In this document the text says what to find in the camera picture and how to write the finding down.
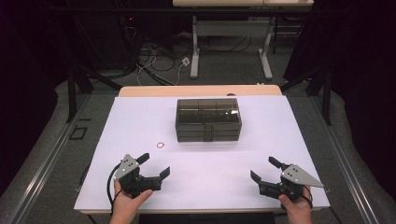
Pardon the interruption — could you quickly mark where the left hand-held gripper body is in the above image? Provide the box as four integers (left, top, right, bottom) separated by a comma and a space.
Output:
113, 153, 163, 199

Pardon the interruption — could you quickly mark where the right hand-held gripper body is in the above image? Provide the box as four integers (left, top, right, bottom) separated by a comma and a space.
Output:
258, 163, 325, 201

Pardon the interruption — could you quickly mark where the smoky clear drawer box casing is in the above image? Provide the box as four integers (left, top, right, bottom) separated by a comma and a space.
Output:
175, 98, 243, 143

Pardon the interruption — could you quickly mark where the person's left hand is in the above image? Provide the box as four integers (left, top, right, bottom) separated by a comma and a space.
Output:
111, 180, 154, 217

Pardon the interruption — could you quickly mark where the person's right hand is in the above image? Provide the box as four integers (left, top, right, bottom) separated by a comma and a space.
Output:
277, 186, 313, 217

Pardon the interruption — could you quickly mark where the white table cover sheet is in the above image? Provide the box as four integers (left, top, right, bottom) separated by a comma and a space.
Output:
74, 94, 331, 211

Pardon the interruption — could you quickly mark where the black metal stand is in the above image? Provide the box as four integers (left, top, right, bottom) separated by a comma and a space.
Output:
65, 66, 123, 123
279, 66, 332, 125

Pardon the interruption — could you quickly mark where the dark curtain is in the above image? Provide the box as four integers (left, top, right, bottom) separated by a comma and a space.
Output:
0, 0, 69, 195
283, 0, 396, 200

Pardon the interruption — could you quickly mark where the black equipment cabinet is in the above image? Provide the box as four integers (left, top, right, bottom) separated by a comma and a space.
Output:
99, 12, 141, 71

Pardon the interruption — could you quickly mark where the white-legged desk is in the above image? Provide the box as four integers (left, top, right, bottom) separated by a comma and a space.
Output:
172, 0, 315, 80

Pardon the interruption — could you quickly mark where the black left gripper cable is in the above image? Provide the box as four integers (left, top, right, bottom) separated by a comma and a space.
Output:
106, 163, 123, 217

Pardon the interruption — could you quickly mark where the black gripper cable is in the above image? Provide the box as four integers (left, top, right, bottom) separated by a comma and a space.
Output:
300, 185, 314, 209
106, 163, 123, 217

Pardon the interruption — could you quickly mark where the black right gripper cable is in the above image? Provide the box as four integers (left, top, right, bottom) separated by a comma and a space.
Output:
300, 185, 314, 209

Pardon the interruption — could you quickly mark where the metal floor rail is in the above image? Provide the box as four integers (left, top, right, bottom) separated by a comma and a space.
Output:
307, 96, 382, 224
6, 92, 92, 224

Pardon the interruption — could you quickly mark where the tangle of black floor cables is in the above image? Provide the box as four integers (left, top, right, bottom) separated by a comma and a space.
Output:
124, 26, 254, 87

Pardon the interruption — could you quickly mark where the white floor cable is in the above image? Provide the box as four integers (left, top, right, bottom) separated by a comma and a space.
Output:
136, 46, 188, 87

